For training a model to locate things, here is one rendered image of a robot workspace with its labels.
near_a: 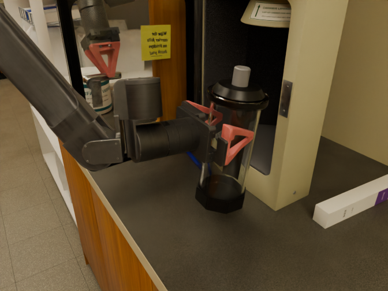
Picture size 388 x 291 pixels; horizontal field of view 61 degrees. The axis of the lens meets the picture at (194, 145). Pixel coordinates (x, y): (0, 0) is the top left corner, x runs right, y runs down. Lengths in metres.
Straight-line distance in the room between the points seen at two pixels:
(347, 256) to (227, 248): 0.22
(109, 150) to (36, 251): 1.71
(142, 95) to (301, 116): 0.33
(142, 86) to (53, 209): 1.99
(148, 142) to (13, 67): 0.20
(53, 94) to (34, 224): 1.89
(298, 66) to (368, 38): 0.45
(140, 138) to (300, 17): 0.33
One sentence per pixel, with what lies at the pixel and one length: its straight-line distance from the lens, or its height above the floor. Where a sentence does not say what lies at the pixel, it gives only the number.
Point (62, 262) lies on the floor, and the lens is 2.03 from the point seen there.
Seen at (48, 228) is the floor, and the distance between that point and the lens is 2.28.
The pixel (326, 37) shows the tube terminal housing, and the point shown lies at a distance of 0.66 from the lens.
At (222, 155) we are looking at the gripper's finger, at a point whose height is 1.16.
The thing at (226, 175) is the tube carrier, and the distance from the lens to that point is 0.60.
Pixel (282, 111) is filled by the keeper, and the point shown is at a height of 1.17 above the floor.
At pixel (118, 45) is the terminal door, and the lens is 0.74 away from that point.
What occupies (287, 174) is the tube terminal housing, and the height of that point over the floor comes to 1.03.
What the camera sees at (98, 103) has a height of 1.16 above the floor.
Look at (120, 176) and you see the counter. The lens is 0.87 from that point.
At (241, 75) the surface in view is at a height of 1.26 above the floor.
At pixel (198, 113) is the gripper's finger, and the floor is 1.20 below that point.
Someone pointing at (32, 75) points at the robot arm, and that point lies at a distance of 0.50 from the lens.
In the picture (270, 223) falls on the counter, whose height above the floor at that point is 0.94.
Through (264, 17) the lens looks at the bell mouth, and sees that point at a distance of 0.70.
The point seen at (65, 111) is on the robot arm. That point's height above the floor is 1.24.
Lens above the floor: 1.41
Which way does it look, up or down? 28 degrees down
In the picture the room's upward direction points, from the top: straight up
